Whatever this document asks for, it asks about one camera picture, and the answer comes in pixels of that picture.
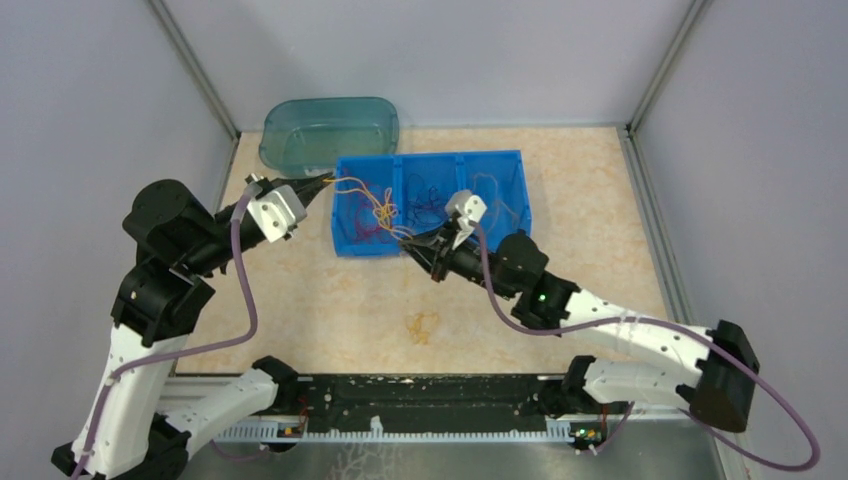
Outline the grey slotted cable duct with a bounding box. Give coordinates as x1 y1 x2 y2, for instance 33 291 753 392
215 420 575 444

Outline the yellow wire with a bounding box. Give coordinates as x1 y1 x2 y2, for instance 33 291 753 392
322 175 415 242
471 172 521 223

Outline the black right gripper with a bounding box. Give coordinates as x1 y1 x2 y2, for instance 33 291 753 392
398 216 517 300

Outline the colourful wire bundle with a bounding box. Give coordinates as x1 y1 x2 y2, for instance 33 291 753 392
405 311 442 347

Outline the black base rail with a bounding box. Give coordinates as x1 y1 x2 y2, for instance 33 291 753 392
237 372 631 435

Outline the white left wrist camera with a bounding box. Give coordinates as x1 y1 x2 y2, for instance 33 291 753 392
247 185 307 243

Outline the teal transparent plastic tub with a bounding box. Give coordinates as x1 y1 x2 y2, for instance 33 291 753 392
258 96 400 178

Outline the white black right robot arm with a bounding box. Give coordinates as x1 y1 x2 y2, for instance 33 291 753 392
400 223 760 433

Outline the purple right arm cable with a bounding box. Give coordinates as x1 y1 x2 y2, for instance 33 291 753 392
473 221 823 473

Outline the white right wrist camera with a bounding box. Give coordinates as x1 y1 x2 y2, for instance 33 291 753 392
444 189 488 233

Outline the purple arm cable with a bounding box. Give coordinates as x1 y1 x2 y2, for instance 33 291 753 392
473 221 823 473
69 182 261 480

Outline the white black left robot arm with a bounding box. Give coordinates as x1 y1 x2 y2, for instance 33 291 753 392
51 174 331 479

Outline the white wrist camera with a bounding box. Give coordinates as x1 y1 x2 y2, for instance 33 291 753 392
247 185 307 243
444 189 488 233

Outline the red wire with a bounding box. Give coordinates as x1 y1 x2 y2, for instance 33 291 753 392
351 192 399 245
344 168 399 243
354 188 399 245

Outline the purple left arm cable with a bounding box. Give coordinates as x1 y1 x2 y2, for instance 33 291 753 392
69 182 261 480

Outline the blue three-compartment plastic bin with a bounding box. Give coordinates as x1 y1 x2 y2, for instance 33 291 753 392
330 150 532 257

